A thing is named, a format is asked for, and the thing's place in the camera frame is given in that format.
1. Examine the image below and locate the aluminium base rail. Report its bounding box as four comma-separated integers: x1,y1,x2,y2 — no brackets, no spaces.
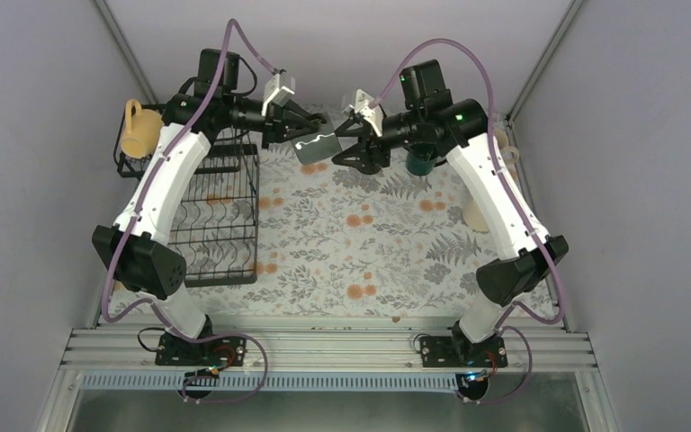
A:
60,314,597,373

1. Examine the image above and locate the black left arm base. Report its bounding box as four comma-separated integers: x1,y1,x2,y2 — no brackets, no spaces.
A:
154,333,247,368

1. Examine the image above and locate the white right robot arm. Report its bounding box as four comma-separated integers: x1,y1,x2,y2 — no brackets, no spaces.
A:
332,60,569,366

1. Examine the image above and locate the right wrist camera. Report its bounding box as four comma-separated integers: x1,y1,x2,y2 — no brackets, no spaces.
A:
342,89,385,138

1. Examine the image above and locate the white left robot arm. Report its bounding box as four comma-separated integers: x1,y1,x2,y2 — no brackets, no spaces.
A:
92,49,329,365

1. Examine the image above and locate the cream white ribbed mug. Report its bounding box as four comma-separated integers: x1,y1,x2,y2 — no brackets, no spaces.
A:
462,195,490,233

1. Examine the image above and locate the black wire dish rack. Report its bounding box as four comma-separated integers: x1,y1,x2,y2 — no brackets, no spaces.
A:
113,122,260,288

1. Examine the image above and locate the yellow mug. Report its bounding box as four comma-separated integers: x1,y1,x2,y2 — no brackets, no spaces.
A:
120,99,164,159

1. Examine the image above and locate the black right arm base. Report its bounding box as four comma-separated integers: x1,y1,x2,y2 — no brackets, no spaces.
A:
414,334,508,369

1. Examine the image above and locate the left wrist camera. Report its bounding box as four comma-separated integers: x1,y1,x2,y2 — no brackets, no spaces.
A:
261,69,296,117

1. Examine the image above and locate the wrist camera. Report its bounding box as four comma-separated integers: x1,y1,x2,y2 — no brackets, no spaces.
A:
261,69,296,117
342,89,385,138

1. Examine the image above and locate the floral patterned table mat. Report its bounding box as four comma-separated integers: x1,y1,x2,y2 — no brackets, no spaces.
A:
111,102,561,319

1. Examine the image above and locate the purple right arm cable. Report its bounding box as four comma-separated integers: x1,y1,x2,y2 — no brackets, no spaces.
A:
372,38,567,407

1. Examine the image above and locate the dark green mug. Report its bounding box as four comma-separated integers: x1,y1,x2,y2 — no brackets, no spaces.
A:
405,144,446,176

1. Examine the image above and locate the grey-green mug black handle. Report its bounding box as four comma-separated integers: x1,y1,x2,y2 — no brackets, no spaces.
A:
291,112,343,166

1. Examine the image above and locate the floral cream mug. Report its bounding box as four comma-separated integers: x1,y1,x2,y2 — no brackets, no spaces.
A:
493,128,520,176

